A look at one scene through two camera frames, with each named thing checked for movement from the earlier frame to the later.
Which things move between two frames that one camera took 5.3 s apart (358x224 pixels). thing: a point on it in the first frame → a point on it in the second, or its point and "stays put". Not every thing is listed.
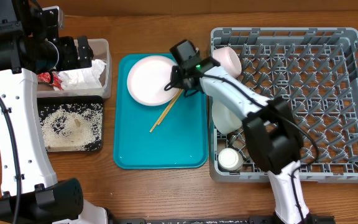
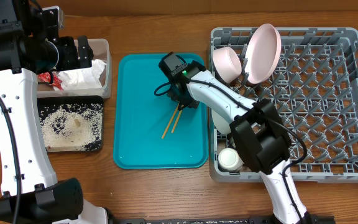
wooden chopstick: [161, 116] → [171, 121]
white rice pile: [71, 127] stays put
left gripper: [74, 61] stays put
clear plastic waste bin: [101, 51] stays put
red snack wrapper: [45, 77] stays put
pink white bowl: [228, 60] stays put
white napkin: [82, 78] stays put
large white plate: [147, 78] → [263, 53]
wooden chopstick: [170, 106] → [176, 122]
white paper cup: [230, 159] stays put
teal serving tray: [181, 140] stays put
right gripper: [176, 73] → [183, 101]
